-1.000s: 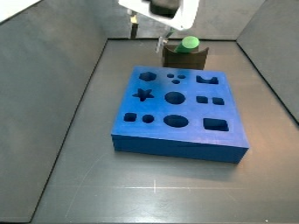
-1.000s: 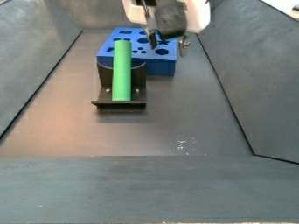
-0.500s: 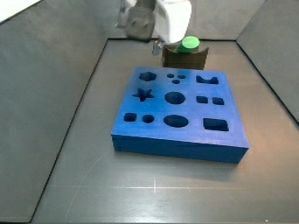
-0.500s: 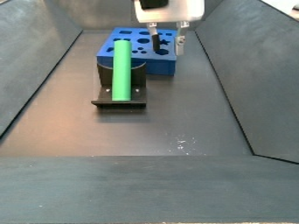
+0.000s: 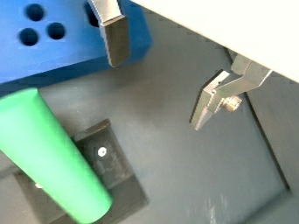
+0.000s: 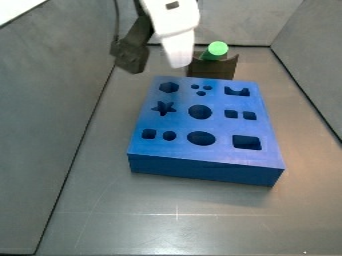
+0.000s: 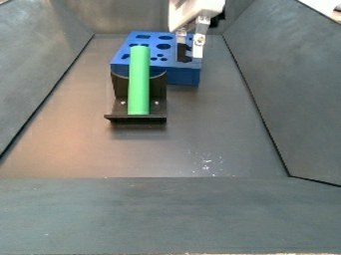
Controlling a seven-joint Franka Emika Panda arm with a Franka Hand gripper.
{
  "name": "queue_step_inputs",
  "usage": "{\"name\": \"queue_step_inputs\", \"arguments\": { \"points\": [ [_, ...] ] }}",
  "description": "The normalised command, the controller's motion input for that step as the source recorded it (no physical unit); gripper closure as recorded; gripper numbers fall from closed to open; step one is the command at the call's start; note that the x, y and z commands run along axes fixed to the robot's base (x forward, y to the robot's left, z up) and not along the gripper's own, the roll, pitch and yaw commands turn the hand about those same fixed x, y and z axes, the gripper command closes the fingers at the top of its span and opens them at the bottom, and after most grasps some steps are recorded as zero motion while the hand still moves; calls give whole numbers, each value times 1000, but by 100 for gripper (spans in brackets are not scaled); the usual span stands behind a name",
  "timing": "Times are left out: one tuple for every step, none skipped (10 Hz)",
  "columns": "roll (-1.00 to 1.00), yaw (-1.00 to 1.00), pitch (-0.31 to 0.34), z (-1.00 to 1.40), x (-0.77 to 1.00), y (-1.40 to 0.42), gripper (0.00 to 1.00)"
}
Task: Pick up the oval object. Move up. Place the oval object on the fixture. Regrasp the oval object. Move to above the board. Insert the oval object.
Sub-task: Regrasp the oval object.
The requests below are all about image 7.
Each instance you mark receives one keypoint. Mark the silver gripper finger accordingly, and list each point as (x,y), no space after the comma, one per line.
(202,22)
(181,44)

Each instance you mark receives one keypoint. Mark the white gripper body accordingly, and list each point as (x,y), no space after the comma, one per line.
(185,10)

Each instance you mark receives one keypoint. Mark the green oval cylinder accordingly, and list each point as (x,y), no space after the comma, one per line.
(139,81)

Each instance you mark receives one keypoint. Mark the black cradle fixture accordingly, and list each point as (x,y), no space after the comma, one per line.
(119,115)

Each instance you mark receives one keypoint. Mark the blue shape sorter block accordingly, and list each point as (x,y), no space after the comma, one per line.
(182,73)

